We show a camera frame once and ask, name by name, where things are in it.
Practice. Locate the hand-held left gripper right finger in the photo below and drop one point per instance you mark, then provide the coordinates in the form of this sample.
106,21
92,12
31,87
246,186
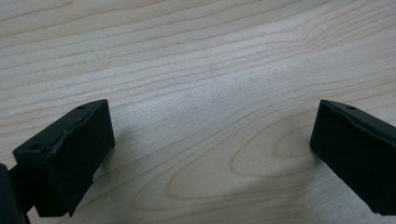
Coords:
351,149

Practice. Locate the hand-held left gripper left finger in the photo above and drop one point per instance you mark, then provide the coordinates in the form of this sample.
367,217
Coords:
67,158

